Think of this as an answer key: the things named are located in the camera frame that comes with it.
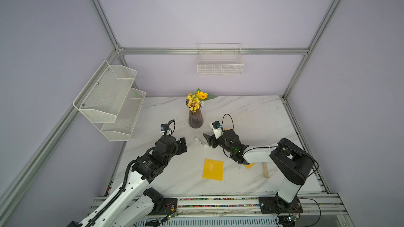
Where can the green head wooden hammer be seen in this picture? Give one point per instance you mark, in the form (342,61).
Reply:
(265,169)

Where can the white mesh upper shelf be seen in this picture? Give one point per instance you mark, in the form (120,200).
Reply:
(102,98)

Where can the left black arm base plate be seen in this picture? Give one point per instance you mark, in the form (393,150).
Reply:
(165,207)

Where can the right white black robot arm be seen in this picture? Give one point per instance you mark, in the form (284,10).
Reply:
(294,163)

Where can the white mesh shelf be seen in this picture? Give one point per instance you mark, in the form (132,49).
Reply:
(123,127)
(102,98)

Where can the white mesh lower shelf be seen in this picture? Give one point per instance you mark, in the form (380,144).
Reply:
(123,127)

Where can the white glue stick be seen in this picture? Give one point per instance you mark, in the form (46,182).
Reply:
(200,142)

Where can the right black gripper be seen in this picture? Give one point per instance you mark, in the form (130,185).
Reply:
(212,140)

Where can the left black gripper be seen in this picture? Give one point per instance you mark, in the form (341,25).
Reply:
(178,150)

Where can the white wire wall basket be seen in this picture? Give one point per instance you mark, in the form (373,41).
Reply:
(219,59)

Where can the dark ribbed vase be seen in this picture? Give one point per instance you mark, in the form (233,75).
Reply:
(195,119)

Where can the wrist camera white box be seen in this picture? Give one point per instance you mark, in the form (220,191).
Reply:
(217,129)
(165,129)

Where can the yellow artificial flowers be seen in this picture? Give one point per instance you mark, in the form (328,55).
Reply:
(195,100)

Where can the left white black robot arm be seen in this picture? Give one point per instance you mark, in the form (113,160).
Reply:
(132,201)

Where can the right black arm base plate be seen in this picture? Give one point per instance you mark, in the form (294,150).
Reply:
(276,205)

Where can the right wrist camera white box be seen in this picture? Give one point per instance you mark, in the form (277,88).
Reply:
(217,129)

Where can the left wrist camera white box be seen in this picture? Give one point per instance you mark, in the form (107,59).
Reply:
(165,129)

